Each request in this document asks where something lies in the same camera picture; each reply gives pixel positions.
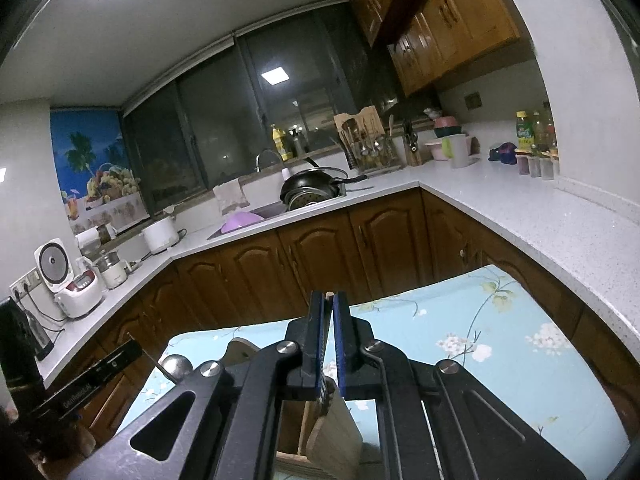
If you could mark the yellow green drink bottle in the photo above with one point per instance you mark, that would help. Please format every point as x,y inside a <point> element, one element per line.
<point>524,132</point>

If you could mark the yellow detergent bottle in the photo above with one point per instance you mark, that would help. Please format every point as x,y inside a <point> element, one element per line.
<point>281,142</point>

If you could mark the black electric kettle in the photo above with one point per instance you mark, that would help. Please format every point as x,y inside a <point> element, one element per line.
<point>27,330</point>

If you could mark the beige dishcloth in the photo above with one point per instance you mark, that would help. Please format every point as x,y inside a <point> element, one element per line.
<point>231,196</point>

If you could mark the tall utensils in holder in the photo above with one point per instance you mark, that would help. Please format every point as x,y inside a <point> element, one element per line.
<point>375,152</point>

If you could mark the metal spoon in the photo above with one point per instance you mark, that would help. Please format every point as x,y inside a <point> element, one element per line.
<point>173,367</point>

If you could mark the stack of bowls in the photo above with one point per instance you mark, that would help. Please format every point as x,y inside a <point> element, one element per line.
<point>446,127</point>

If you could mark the wooden upper cabinets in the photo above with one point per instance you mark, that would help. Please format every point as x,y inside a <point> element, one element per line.
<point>450,15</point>

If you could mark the dark wall outlet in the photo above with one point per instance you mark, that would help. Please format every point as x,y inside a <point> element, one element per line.
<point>473,100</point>

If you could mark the floral light blue tablecloth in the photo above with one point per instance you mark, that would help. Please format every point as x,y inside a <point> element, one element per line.
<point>475,340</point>

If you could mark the wall power socket strip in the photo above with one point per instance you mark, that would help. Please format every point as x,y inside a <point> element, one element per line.
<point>26,284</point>

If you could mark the pink plastic basin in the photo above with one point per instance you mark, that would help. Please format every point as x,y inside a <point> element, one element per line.
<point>437,149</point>

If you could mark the wooden utensil holder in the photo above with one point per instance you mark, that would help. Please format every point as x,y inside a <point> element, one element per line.
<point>325,440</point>

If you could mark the black wok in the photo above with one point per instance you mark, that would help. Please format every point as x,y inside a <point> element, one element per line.
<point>312,180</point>

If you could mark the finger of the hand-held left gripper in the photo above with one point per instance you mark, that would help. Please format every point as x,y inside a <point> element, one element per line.
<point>95,382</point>

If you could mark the wooden cabinets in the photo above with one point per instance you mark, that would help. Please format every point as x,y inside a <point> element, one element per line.
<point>300,255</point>
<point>450,15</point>

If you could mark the white ceramic cooker pot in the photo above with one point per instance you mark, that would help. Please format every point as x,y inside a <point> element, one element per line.
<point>160,235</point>

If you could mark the purple and blue gadget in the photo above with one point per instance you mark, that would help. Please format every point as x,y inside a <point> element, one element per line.
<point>504,154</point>

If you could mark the metal steamer insert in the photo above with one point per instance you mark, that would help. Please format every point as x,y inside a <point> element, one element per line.
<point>307,199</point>

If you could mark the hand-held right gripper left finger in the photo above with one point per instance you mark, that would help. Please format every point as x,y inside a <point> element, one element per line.
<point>316,345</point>

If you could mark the wooden lower cabinets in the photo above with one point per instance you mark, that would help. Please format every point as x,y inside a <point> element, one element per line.
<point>300,255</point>

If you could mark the white rice cooker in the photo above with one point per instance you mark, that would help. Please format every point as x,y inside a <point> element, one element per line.
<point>70,280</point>

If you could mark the knife block with knives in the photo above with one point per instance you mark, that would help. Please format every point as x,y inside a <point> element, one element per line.
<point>412,147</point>

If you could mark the fruit and palm wall poster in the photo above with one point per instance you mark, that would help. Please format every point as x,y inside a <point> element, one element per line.
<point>95,170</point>

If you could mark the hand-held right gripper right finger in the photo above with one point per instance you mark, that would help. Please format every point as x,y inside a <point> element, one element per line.
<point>341,345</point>

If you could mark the row of spice jars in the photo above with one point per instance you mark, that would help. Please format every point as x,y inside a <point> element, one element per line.
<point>537,165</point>

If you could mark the white plastic cup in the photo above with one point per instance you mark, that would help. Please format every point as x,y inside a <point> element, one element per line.
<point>459,152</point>

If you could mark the purple plastic basin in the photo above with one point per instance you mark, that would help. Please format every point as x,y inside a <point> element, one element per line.
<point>241,221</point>

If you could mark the cooking oil bottle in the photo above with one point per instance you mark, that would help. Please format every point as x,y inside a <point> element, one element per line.
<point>545,130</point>

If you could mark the dark kitchen window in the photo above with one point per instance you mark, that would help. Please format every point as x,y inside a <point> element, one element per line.
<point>240,110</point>

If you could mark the glass jar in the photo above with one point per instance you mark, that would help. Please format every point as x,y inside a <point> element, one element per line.
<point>106,234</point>

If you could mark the kitchen sink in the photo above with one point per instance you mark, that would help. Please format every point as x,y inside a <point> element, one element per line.
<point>270,210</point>

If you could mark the metal faucet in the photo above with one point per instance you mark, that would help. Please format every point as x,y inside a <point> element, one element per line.
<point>267,156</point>

